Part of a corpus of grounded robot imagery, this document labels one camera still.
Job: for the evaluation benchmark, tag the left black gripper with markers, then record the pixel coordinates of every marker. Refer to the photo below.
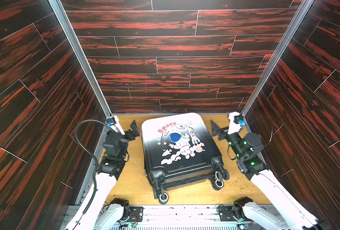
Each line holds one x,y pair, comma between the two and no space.
135,132

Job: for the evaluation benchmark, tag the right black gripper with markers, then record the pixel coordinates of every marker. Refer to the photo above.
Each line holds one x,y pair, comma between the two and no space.
224,136

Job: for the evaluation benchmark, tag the black white space-print suitcase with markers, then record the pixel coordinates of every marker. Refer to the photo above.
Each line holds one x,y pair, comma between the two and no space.
179,151

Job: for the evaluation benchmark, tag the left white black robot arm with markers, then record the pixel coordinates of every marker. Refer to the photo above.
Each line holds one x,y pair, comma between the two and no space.
105,175

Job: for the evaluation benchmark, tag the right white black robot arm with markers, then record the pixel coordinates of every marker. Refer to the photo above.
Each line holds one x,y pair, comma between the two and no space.
293,216

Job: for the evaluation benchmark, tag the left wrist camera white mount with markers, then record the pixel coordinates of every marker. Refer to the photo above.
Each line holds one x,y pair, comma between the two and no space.
115,121

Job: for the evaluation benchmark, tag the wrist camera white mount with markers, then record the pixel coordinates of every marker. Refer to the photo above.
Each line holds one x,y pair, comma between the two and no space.
115,121
236,122

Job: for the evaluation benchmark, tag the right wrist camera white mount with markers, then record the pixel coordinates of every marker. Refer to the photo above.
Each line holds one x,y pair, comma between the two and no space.
236,122

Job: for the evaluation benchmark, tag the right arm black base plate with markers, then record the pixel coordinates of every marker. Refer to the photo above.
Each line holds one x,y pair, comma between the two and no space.
225,213

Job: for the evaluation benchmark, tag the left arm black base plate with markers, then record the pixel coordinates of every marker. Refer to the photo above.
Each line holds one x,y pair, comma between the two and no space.
133,214

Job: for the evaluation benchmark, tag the front aluminium rail frame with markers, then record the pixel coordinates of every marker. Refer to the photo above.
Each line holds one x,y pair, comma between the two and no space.
188,217

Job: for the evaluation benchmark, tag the left aluminium corner post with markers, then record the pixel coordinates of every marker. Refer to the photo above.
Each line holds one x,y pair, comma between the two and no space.
68,30

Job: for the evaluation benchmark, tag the aluminium corner post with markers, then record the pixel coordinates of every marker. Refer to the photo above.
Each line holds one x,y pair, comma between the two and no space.
286,38
68,30

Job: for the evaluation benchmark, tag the right aluminium corner post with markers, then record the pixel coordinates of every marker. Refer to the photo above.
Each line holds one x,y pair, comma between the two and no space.
286,38

